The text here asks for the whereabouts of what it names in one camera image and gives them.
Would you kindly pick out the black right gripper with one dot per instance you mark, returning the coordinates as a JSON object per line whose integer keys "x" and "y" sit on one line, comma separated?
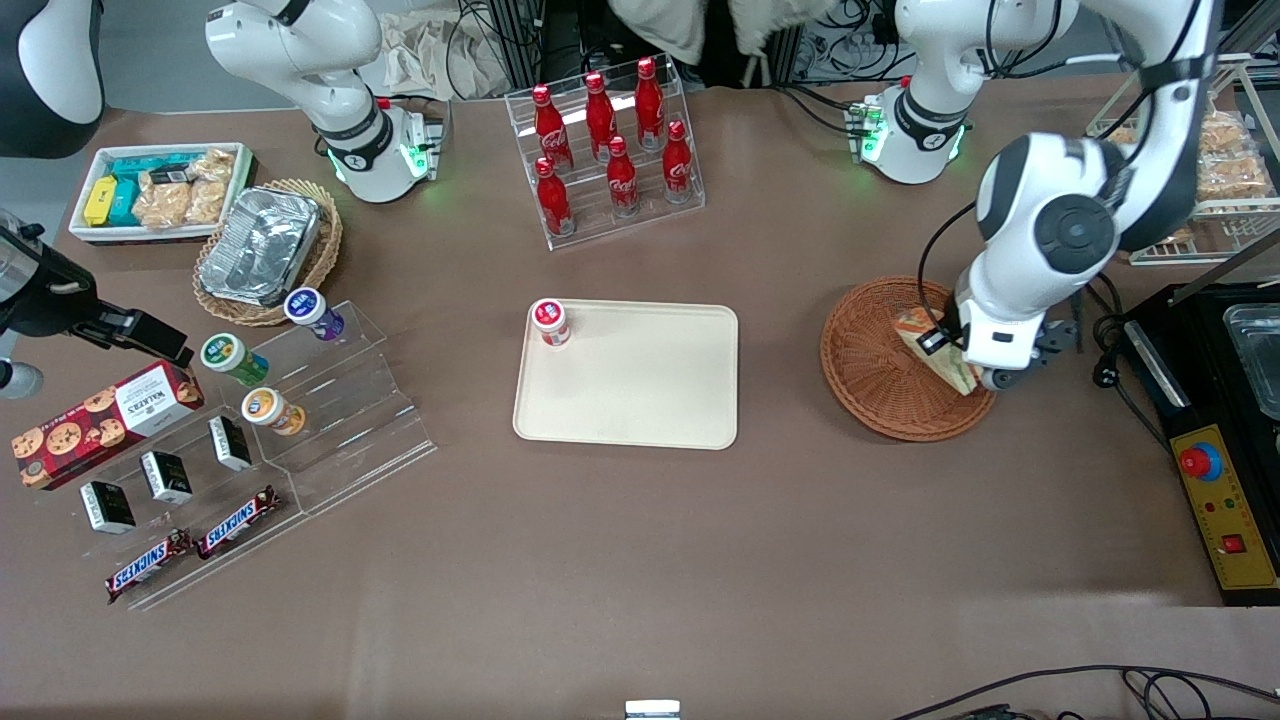
{"x": 45, "y": 303}

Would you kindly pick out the triangular sandwich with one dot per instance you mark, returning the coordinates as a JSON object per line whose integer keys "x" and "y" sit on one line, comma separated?
{"x": 957, "y": 375}

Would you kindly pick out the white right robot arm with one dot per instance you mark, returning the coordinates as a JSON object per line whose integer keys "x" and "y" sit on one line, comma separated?
{"x": 300, "y": 60}

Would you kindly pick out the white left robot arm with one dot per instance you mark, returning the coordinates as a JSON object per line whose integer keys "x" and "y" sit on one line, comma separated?
{"x": 1010, "y": 300}

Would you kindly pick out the brown wicker basket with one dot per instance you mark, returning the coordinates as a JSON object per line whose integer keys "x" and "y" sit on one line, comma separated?
{"x": 865, "y": 390}

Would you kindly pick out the aluminium foil tray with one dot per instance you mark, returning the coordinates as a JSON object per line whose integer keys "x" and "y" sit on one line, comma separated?
{"x": 260, "y": 245}

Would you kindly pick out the light wicker basket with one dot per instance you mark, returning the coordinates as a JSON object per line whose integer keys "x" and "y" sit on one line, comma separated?
{"x": 325, "y": 255}

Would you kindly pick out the beige plastic tray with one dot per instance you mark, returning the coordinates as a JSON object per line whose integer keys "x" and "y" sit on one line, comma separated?
{"x": 640, "y": 385}

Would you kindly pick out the green cap yogurt bottle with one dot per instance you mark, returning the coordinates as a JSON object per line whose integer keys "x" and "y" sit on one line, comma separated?
{"x": 232, "y": 358}

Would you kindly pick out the red Walkers cookie box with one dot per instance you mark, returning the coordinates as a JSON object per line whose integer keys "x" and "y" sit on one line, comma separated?
{"x": 100, "y": 425}

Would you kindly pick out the small black white box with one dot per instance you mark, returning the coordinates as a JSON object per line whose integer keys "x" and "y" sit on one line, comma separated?
{"x": 166, "y": 477}
{"x": 230, "y": 443}
{"x": 107, "y": 507}

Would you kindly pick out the orange cap yogurt bottle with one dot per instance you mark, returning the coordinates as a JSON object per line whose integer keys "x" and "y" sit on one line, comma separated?
{"x": 270, "y": 410}

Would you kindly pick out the white plastic bin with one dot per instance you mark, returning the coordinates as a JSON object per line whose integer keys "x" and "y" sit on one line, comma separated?
{"x": 85, "y": 235}

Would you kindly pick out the clear snack bag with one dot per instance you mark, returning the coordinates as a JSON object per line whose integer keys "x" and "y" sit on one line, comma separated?
{"x": 208, "y": 200}
{"x": 162, "y": 205}
{"x": 215, "y": 165}

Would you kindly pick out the short teal box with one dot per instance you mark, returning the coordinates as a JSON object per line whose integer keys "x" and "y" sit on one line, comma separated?
{"x": 125, "y": 203}

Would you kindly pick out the purple cap yogurt bottle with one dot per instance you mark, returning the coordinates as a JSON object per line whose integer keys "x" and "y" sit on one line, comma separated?
{"x": 312, "y": 312}

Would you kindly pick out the yellow small box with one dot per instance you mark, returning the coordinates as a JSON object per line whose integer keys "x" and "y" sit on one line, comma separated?
{"x": 100, "y": 200}

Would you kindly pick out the long teal box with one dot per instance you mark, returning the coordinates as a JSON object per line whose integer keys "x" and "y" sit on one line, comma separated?
{"x": 150, "y": 163}

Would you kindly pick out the Snickers chocolate bar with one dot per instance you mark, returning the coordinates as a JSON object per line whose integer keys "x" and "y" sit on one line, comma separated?
{"x": 238, "y": 522}
{"x": 148, "y": 566}

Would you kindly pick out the clear acrylic step display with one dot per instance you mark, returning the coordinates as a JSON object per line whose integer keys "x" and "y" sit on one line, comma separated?
{"x": 350, "y": 425}

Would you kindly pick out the black appliance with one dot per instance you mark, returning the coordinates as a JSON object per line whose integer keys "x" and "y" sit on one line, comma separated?
{"x": 1190, "y": 400}

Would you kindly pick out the red emergency stop button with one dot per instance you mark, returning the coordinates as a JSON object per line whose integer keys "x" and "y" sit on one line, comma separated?
{"x": 1200, "y": 462}

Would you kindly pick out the clear acrylic bottle rack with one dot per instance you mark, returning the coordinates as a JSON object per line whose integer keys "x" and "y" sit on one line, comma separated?
{"x": 690, "y": 205}

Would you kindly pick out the red cola bottle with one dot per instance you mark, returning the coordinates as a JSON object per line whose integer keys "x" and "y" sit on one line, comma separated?
{"x": 650, "y": 105}
{"x": 553, "y": 200}
{"x": 622, "y": 180}
{"x": 677, "y": 165}
{"x": 600, "y": 118}
{"x": 551, "y": 130}

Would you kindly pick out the yellow control panel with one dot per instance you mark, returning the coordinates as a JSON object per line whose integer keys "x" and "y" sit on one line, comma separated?
{"x": 1235, "y": 505}

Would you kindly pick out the bagged bread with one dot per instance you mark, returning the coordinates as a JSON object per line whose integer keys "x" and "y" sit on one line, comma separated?
{"x": 1222, "y": 132}
{"x": 1235, "y": 178}

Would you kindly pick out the red cap yogurt bottle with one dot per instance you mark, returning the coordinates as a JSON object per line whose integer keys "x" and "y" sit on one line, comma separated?
{"x": 550, "y": 322}

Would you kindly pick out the beige paper bag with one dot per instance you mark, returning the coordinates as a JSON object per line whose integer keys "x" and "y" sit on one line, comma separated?
{"x": 430, "y": 55}

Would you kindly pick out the person in white clothes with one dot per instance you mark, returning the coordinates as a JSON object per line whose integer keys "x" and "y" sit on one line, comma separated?
{"x": 660, "y": 25}

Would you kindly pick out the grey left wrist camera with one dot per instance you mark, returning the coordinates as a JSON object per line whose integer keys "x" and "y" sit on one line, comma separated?
{"x": 1002, "y": 380}

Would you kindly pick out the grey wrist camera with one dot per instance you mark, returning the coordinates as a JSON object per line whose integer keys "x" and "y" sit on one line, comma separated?
{"x": 18, "y": 381}
{"x": 1002, "y": 380}

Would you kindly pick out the dark camera mount bracket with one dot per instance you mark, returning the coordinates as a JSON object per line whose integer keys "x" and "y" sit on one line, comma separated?
{"x": 1058, "y": 338}

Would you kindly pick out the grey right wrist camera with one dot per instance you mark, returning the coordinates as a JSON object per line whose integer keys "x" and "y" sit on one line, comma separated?
{"x": 18, "y": 381}

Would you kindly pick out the black equipment frame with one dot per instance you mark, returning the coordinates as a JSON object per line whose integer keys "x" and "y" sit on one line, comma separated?
{"x": 560, "y": 35}

